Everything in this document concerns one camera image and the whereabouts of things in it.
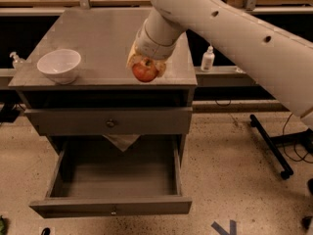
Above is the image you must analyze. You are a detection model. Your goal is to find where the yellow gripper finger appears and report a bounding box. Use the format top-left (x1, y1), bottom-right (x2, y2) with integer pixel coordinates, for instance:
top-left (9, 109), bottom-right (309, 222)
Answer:
top-left (126, 43), bottom-right (141, 69)
top-left (155, 61), bottom-right (166, 77)

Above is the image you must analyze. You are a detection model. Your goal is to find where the red apple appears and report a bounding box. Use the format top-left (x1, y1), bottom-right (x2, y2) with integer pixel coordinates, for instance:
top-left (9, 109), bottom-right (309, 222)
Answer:
top-left (132, 59), bottom-right (158, 82)

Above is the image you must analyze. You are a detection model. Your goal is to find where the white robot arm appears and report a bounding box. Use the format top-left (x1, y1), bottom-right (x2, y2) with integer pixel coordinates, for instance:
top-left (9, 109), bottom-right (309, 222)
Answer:
top-left (127, 0), bottom-right (313, 129)

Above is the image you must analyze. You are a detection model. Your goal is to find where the grey drawer cabinet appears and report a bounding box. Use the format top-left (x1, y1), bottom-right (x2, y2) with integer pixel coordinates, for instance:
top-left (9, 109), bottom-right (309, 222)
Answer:
top-left (10, 8), bottom-right (197, 151)

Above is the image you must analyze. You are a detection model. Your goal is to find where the grey top drawer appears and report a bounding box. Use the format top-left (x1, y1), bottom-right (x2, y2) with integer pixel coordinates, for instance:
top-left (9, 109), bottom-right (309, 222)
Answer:
top-left (25, 107), bottom-right (193, 136)

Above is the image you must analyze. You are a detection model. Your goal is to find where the open grey middle drawer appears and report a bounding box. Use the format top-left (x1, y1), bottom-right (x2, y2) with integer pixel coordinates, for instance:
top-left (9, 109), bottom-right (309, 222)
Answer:
top-left (29, 135), bottom-right (192, 218)

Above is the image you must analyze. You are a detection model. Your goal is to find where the white pump lotion bottle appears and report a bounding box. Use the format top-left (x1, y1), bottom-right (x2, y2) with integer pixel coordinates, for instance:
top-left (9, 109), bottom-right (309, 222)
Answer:
top-left (201, 46), bottom-right (215, 71)

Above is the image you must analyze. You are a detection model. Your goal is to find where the white ceramic bowl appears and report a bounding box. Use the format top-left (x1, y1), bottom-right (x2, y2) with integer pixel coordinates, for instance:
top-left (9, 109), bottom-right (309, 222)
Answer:
top-left (36, 49), bottom-right (81, 84)

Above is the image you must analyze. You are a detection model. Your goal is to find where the clear plastic water bottle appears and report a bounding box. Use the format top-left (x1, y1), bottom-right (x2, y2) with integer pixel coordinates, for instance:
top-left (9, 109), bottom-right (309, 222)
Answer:
top-left (236, 67), bottom-right (244, 73)

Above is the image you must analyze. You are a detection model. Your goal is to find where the clear pump sanitizer bottle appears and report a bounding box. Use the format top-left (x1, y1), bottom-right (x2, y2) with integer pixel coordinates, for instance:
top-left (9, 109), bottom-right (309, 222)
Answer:
top-left (10, 52), bottom-right (25, 70)

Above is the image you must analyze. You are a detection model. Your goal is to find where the black wheeled stand base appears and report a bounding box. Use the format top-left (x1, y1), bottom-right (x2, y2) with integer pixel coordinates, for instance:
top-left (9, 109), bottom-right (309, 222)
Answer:
top-left (249, 115), bottom-right (313, 180)

